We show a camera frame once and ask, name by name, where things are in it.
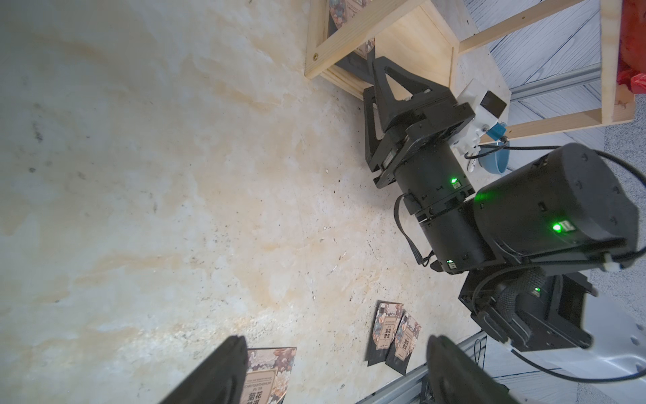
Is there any right aluminium frame post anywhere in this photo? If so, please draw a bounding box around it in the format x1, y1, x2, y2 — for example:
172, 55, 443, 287
511, 63, 602, 102

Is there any black floral tea bag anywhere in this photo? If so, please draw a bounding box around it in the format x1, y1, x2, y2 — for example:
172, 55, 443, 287
240, 347, 297, 404
385, 311, 422, 375
366, 301, 404, 366
327, 0, 377, 84

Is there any blue ceramic bowl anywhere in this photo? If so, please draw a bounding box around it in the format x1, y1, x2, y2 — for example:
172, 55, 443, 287
478, 141, 511, 175

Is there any wooden two-tier shelf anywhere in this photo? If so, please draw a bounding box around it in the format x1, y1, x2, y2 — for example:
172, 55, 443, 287
304, 1, 636, 139

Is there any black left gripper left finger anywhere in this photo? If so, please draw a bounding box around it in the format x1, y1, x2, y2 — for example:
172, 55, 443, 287
161, 336, 248, 404

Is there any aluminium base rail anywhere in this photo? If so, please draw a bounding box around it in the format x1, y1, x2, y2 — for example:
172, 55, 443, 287
355, 330, 491, 404

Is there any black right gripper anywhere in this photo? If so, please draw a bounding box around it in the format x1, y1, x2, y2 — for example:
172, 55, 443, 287
363, 57, 641, 274

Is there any red tea bag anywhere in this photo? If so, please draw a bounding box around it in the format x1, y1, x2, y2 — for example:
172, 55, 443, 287
617, 0, 646, 94

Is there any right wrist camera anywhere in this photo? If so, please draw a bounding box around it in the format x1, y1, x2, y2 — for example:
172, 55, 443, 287
448, 79, 508, 173

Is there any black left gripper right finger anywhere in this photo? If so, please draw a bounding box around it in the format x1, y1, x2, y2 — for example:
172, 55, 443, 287
427, 335, 517, 404

